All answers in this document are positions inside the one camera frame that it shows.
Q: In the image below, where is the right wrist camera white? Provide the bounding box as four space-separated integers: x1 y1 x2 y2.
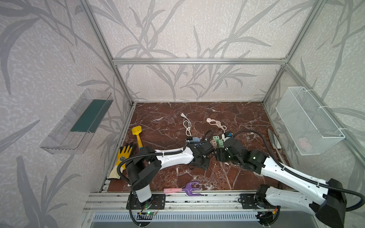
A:
221 132 233 142

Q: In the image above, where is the green sponge in bin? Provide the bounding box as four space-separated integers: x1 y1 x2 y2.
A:
70 99 113 134

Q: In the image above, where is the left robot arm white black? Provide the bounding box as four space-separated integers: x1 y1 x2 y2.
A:
116 130 214 204

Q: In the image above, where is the purple pink toy rake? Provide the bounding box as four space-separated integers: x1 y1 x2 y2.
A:
163 181 202 197

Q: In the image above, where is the light green plug cube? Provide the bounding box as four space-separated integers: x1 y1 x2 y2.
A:
212 136 220 144
217 139 224 148

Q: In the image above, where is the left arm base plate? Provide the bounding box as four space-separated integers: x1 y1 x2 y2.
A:
126 194 166 210

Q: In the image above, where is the clear plastic wall bin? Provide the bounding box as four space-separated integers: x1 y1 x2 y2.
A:
40 89 114 155

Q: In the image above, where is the yellow toy shovel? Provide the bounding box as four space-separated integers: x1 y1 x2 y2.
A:
132 126 143 149

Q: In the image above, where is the white power cord with plug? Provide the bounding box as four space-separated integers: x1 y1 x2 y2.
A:
180 112 193 137

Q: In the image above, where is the aluminium front rail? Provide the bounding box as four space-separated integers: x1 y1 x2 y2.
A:
82 191 314 213

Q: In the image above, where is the pink item in basket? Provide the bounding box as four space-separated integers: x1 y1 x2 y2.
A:
298 137 311 150

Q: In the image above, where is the yellow black work glove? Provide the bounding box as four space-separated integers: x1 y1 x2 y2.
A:
107 142 136 180

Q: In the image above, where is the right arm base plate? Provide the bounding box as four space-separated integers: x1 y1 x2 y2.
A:
238 193 269 210

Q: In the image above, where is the white wire mesh basket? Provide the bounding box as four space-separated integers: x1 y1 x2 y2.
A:
276 86 345 156

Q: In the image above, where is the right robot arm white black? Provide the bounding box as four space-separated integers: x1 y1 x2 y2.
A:
212 133 365 228

